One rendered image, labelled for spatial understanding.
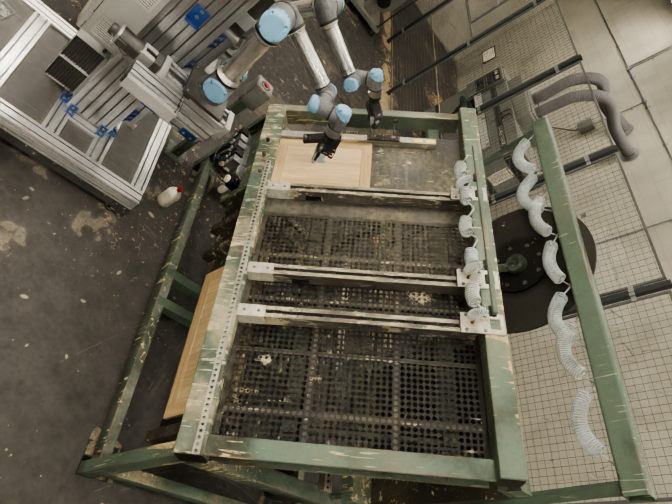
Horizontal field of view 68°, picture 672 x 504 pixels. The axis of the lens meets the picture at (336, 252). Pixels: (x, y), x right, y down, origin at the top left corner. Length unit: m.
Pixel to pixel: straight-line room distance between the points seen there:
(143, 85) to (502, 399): 2.05
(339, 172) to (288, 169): 0.30
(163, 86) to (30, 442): 1.74
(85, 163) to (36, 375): 1.12
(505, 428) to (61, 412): 2.04
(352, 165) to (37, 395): 2.00
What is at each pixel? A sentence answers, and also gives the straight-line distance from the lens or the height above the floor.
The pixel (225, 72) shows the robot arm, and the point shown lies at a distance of 2.35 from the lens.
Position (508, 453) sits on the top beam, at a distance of 2.10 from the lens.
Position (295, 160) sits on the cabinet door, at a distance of 3.02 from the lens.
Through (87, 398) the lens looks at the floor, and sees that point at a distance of 2.91.
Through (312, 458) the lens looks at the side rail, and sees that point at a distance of 2.04.
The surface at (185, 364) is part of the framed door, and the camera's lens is 2.86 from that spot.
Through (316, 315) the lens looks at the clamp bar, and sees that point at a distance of 2.29.
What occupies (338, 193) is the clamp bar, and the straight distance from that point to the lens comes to 2.73.
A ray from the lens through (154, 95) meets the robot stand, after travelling 2.53.
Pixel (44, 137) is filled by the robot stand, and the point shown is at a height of 0.23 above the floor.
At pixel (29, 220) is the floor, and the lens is 3.05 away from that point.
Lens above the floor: 2.58
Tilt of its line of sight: 32 degrees down
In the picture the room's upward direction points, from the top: 67 degrees clockwise
